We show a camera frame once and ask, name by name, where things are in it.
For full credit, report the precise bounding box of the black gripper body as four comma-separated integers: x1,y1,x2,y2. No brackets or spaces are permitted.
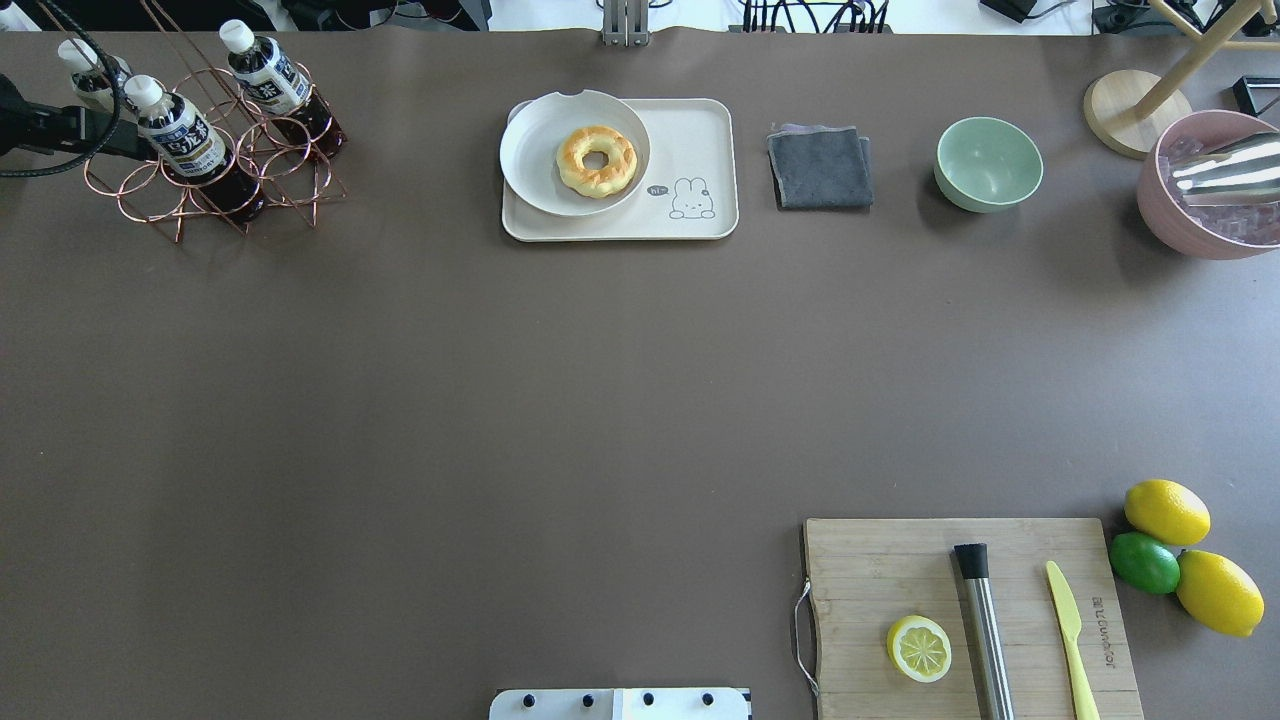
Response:
1,76,157,161

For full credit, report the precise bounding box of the tea bottle top slot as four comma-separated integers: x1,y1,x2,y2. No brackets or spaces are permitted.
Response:
124,74,266,225

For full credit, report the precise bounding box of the tea bottle slot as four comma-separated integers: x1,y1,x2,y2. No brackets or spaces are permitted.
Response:
58,38,133,114
219,19,346,158
124,74,266,225

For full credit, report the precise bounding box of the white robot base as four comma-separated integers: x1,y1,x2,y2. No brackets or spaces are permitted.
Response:
488,685,754,719

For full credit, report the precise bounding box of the tea bottle front slot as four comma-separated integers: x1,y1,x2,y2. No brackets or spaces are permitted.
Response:
58,38,133,114

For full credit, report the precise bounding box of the tea bottle right slot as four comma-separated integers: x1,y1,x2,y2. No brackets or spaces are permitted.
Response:
219,19,346,158

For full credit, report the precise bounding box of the cream tray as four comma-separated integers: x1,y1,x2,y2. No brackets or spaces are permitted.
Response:
500,97,739,242

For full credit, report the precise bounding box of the white plate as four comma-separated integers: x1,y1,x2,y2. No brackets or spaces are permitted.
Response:
500,90,652,217

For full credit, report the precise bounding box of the glazed donut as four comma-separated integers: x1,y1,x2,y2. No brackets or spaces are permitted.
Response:
556,126,639,199

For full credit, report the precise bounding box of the grey folded cloth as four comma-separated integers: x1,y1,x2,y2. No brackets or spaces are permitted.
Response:
765,123,876,210

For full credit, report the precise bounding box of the wooden cutting board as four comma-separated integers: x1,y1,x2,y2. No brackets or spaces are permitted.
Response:
804,518,1144,719

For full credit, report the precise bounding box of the green bowl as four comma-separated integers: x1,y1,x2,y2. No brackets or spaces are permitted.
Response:
933,117,1044,213

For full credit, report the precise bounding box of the half lemon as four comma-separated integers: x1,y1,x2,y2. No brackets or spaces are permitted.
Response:
886,615,954,684

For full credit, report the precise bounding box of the steel muddler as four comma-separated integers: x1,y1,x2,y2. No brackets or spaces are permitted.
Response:
954,543,1016,719

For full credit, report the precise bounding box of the wooden cup stand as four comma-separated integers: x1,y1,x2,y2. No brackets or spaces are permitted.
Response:
1082,1,1277,160

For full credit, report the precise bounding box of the yellow plastic knife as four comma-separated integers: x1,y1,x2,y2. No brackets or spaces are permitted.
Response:
1044,560,1101,720

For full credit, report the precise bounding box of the pink ice bowl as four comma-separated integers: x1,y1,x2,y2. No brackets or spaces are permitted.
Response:
1135,110,1277,260

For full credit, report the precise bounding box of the metal ice scoop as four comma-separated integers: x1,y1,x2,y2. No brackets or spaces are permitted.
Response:
1170,131,1279,208

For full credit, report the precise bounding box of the green lime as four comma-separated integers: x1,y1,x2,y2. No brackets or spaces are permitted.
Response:
1108,530,1181,594

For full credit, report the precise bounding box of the upper yellow lemon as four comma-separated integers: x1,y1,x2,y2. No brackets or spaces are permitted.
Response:
1123,478,1212,547

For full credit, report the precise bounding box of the yellow lemon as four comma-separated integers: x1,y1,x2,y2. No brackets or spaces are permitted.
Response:
1123,478,1212,547
1175,550,1265,638

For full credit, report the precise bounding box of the lower yellow lemon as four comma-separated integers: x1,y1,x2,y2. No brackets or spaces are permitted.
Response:
1175,550,1265,638

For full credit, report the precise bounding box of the copper wire bottle rack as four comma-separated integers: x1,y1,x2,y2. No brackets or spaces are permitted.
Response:
82,1,348,245

